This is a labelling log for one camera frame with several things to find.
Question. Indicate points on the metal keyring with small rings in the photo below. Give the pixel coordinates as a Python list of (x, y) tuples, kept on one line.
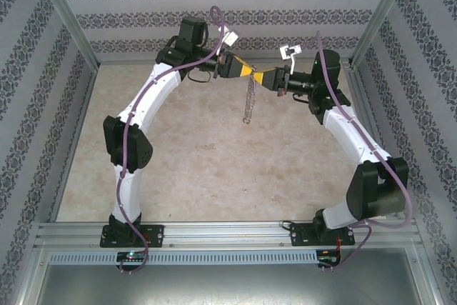
[(250, 98)]

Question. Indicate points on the small circuit board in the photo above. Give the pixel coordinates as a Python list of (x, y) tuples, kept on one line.
[(328, 258), (132, 256)]

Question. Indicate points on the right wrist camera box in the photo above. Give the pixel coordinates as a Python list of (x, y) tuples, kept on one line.
[(287, 53)]

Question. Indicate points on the aluminium mounting rail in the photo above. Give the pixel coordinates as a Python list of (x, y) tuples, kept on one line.
[(228, 235)]

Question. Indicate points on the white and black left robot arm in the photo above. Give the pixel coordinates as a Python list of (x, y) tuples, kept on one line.
[(130, 148)]

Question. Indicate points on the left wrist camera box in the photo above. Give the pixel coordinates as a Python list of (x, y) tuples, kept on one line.
[(231, 38)]

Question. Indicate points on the aluminium corner post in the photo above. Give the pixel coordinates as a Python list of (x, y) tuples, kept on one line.
[(379, 15), (68, 15)]

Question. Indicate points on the grey metal sheet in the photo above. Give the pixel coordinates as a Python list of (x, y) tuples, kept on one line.
[(228, 287)]

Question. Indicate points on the aluminium side rail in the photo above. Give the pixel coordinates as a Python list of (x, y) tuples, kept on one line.
[(365, 112), (82, 112)]

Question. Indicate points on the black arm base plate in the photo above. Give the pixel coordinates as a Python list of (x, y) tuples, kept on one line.
[(300, 235), (155, 236)]

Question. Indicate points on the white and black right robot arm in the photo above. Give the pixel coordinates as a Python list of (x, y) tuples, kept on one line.
[(375, 190)]

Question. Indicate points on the aluminium frame beam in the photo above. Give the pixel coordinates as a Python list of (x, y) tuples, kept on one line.
[(30, 280), (426, 280)]

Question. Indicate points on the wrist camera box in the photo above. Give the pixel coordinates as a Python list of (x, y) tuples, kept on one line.
[(287, 53), (231, 38)]

